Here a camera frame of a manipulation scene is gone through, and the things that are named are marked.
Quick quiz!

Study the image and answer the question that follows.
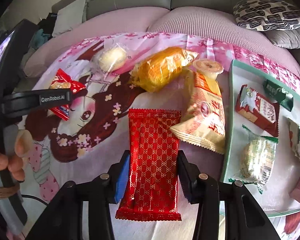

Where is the red patterned snack packet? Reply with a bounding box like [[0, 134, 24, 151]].
[[115, 109, 181, 222]]

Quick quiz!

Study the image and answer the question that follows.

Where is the light grey cushion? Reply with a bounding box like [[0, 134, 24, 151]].
[[52, 0, 86, 37]]

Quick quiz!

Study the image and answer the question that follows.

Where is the round jelly cup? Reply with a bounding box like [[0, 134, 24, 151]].
[[193, 59, 224, 80]]

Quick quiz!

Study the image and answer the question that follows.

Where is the green white snack packet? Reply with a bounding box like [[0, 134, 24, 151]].
[[228, 125, 279, 194]]

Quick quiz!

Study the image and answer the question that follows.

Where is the orange yellow snack bag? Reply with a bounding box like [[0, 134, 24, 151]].
[[130, 47, 199, 93]]

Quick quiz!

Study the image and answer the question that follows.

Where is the clear white bun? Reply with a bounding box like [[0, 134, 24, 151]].
[[90, 44, 128, 74]]

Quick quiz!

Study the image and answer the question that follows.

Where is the plain grey pillow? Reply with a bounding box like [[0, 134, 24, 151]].
[[264, 28, 300, 49]]

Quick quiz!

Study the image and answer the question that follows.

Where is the small red snack packet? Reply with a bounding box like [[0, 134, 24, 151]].
[[48, 68, 87, 121]]

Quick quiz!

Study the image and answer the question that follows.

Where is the teal shallow cardboard tray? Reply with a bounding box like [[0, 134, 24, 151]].
[[221, 60, 300, 217]]

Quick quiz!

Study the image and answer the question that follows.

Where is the pink sofa seat cover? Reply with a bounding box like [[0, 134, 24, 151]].
[[24, 7, 300, 77]]

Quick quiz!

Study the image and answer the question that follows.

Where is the dark clothes pile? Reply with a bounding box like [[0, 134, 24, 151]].
[[29, 12, 57, 50]]

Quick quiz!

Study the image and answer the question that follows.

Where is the person left hand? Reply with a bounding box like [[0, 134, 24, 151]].
[[0, 129, 33, 182]]

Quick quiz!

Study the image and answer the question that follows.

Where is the cream orange biscuit bag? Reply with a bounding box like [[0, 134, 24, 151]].
[[170, 70, 226, 154]]

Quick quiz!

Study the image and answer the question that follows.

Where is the small green white packet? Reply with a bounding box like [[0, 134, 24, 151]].
[[263, 80, 294, 112]]

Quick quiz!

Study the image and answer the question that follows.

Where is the black white patterned pillow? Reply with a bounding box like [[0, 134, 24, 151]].
[[233, 0, 300, 31]]

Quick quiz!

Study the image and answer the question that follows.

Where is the cream long snack packet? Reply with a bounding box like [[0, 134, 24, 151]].
[[288, 118, 300, 161]]

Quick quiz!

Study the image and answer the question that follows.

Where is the pink cartoon printed blanket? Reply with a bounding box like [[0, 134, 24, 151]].
[[20, 32, 300, 233]]

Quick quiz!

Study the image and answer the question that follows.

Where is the dark red white packet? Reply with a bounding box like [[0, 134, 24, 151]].
[[235, 84, 280, 137]]

